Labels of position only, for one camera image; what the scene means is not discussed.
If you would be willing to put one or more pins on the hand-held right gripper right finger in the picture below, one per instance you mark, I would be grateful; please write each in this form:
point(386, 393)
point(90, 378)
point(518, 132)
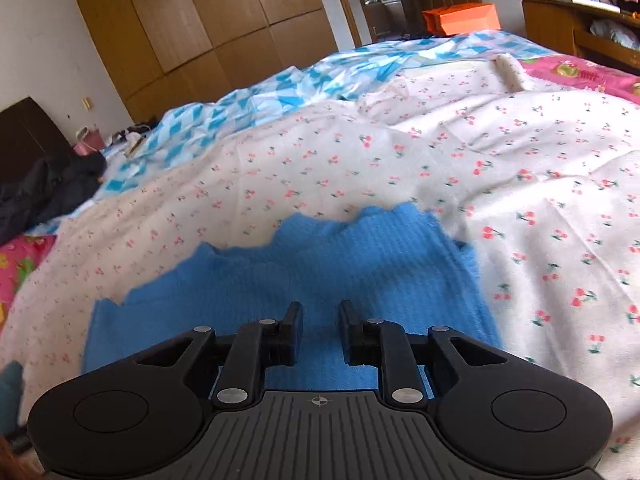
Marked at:
point(346, 325)

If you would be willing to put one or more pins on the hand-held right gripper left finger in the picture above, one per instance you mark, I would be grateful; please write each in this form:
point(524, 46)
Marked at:
point(295, 322)

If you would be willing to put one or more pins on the blue knit sweater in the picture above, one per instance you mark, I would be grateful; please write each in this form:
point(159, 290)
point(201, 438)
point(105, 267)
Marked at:
point(350, 260)

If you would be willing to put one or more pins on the cherry print blanket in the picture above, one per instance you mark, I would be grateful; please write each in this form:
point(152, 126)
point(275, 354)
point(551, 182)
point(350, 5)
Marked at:
point(500, 160)

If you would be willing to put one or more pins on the blue white diamond quilt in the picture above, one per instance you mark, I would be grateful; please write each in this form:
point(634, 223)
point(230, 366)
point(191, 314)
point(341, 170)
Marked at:
point(300, 80)

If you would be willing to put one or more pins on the black white cloth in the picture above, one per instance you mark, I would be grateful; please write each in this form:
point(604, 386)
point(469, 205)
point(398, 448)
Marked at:
point(131, 135)

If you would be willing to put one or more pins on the pink bin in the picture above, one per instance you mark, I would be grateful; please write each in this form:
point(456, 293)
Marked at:
point(89, 142)

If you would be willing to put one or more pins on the dark jacket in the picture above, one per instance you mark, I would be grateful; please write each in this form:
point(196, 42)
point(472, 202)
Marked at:
point(40, 190)

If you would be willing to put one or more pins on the teal cloth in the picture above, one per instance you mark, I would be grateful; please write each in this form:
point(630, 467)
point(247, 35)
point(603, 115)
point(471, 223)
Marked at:
point(11, 395)

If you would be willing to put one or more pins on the rolled beige cloth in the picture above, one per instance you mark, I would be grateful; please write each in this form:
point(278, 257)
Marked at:
point(511, 72)

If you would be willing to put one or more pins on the hallway cabinet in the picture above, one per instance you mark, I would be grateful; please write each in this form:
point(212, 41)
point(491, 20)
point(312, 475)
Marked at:
point(382, 15)

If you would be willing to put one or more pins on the wooden wardrobe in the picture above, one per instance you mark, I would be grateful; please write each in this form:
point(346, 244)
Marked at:
point(200, 20)

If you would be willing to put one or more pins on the dark wooden headboard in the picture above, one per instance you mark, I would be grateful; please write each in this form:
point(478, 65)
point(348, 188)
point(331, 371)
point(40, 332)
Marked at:
point(30, 130)

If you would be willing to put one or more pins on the orange box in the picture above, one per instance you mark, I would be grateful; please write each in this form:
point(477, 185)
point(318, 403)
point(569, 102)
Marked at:
point(460, 17)

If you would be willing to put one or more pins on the pink cartoon bedsheet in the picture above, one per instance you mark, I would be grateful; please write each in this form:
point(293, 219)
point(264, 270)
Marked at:
point(565, 70)

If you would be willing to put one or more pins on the wooden desk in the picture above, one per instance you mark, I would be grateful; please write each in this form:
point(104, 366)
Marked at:
point(550, 22)

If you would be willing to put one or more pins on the wall socket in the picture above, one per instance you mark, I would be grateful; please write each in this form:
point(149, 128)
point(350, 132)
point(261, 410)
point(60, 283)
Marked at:
point(87, 104)

